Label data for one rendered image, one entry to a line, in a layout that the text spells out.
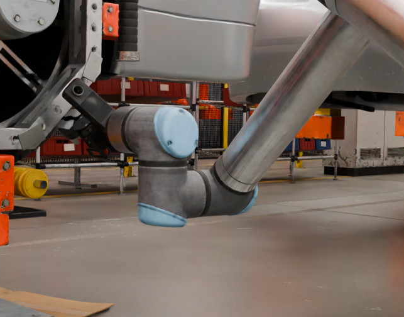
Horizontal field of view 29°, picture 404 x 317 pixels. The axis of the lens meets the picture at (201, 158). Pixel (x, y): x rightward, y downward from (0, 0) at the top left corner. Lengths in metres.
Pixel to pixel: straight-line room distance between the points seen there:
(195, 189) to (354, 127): 7.88
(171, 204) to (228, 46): 0.75
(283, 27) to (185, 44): 2.03
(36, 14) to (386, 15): 0.67
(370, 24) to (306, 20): 2.90
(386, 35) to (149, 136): 0.58
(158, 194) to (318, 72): 0.37
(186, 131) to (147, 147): 0.07
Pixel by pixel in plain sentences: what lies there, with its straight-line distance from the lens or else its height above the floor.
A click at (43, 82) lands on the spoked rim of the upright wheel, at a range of 1.71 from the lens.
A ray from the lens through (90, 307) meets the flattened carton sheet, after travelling 2.69.
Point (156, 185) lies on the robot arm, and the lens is 1.42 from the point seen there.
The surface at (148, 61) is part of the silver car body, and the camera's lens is 1.88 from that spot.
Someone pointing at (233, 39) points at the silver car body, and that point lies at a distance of 2.09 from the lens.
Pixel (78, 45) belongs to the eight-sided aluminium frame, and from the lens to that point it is 1.69.
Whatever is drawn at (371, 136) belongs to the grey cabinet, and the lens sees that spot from 9.54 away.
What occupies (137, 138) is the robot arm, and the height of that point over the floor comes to 0.61.
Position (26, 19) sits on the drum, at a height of 0.81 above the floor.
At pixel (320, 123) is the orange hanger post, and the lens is 5.41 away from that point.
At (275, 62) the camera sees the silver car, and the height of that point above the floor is 0.93.
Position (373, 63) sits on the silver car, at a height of 0.91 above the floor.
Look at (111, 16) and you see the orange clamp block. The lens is 1.69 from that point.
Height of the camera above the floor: 0.65
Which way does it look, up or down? 3 degrees down
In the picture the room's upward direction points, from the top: 1 degrees clockwise
